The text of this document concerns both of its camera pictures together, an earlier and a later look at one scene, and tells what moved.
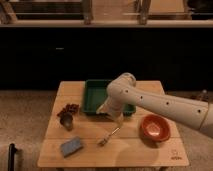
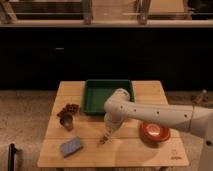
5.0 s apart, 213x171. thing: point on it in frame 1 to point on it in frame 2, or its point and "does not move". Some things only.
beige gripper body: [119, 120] to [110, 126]
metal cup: [67, 121] does not move
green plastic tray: [94, 92] does not move
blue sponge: [71, 147] does not move
